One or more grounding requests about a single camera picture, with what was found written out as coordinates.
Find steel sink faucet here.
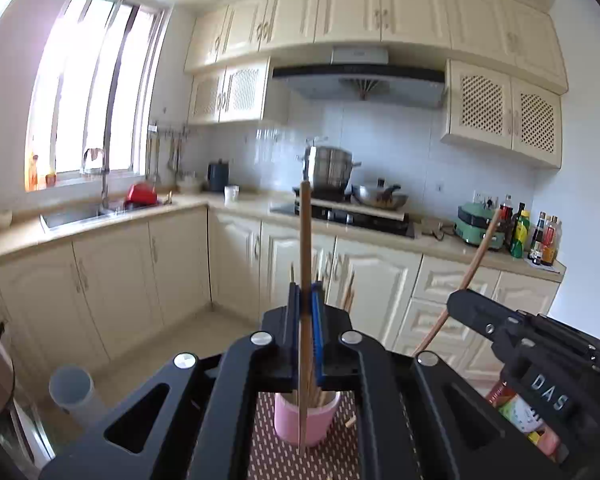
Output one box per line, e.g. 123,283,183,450
82,147,112,213

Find red plastic basin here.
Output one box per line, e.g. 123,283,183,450
125,182,160,207

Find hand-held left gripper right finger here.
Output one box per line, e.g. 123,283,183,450
311,282,571,480

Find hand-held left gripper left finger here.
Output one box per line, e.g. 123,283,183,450
40,282,301,480

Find black glass gas hob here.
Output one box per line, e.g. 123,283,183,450
269,200,416,238

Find steel kitchen sink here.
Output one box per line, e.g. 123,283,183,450
40,202,131,233

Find stacked steel steamer pot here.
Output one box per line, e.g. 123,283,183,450
297,136,362,196

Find translucent plastic cup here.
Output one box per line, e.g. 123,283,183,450
49,366,108,428

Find black electric kettle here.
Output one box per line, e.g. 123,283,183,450
207,159,229,192

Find cream upper wall cabinets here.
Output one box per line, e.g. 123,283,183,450
184,0,568,93

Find cream lattice door cabinet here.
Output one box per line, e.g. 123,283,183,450
187,57,288,126
440,58,563,170

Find light wooden board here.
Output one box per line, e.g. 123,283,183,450
294,196,411,222

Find brown bottle red label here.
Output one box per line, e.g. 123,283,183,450
542,215,563,267

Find power cord bundle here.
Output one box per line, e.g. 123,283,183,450
420,216,456,241

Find bunch of wooden chopsticks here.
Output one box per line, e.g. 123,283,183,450
289,260,357,408

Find black burner stand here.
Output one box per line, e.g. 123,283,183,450
292,186,353,201

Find green electric cooker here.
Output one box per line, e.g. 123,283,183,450
452,201,508,249

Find cream kitchen base cabinets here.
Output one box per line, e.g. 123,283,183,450
0,195,566,391

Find hanging steel ladle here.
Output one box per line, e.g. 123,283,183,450
150,135,162,183

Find dark soy sauce bottle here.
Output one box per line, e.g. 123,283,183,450
530,211,547,260

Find kitchen window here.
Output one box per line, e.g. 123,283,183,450
25,0,168,191

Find pink utensil cup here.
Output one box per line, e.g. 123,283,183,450
274,391,342,447

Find large bottle colourful label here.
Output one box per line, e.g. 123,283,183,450
485,380,563,462

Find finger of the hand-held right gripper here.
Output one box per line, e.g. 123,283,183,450
515,311,600,367
447,290,521,361

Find white stand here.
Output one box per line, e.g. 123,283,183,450
0,400,56,466

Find black range hood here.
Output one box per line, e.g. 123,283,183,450
271,46,447,110

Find green bottle yellow label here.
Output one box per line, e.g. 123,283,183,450
511,210,531,259

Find steel wok with lid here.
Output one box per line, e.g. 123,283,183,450
352,178,410,210

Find single reddish wooden chopstick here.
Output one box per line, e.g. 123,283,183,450
412,207,502,357

